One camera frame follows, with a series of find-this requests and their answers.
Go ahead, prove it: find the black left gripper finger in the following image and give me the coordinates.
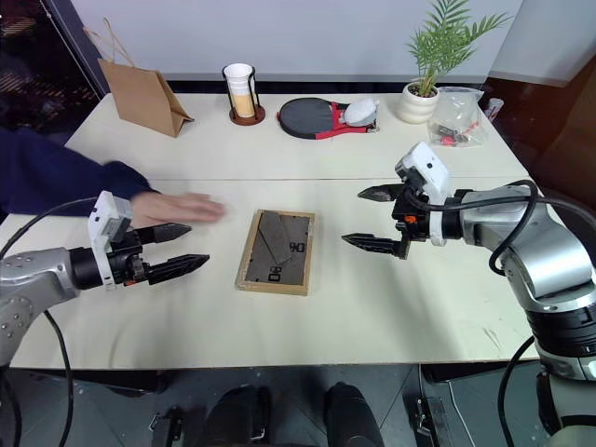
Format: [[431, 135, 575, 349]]
[[147, 253, 211, 287], [136, 223, 194, 247]]

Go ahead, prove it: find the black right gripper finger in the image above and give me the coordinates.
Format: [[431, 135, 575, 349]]
[[340, 232, 402, 261], [357, 183, 404, 204]]

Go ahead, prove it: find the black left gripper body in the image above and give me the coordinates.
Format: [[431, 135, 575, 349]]
[[107, 227, 153, 287]]

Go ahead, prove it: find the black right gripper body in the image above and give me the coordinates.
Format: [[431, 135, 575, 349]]
[[390, 181, 433, 260]]

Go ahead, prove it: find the person's bare hand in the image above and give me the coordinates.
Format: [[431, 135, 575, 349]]
[[131, 192, 227, 230]]

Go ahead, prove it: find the green palm in white pot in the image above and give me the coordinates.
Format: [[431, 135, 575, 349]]
[[400, 0, 514, 125]]

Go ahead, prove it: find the black table tennis paddle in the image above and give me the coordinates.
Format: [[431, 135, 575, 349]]
[[277, 96, 379, 142]]

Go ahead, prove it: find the clear plastic bag of parts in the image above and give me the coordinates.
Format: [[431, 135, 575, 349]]
[[427, 86, 488, 150]]

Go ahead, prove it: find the brown paper bag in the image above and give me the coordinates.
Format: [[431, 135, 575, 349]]
[[83, 17, 196, 139]]

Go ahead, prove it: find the dark rounded shape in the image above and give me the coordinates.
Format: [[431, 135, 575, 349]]
[[322, 381, 386, 447], [203, 383, 274, 447]]

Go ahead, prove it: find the white paper cup stack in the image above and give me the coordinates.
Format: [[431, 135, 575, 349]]
[[223, 62, 258, 118]]

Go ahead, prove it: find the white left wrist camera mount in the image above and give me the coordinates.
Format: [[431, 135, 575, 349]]
[[88, 189, 134, 292]]

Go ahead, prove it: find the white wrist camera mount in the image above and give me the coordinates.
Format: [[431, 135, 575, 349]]
[[395, 141, 452, 247], [88, 189, 134, 292]]

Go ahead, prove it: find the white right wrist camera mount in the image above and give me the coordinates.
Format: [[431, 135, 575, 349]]
[[395, 141, 452, 247]]

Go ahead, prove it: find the wooden picture frame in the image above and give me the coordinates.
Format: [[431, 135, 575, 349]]
[[233, 209, 318, 297]]

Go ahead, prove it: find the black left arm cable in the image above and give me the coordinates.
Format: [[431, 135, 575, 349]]
[[0, 196, 99, 258]]

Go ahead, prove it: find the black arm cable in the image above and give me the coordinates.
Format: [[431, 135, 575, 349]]
[[0, 196, 99, 258], [403, 178, 596, 279]]

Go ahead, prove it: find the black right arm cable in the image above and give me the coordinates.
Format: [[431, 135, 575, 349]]
[[403, 178, 596, 279]]

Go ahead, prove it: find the black hanging cable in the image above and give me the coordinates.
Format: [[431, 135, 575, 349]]
[[496, 333, 537, 437], [43, 309, 76, 447]]

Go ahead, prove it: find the black wire cup holder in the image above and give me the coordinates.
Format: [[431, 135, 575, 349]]
[[222, 63, 267, 127]]

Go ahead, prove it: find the black floor bracket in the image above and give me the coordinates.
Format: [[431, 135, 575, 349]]
[[401, 392, 449, 447], [149, 406, 185, 447]]

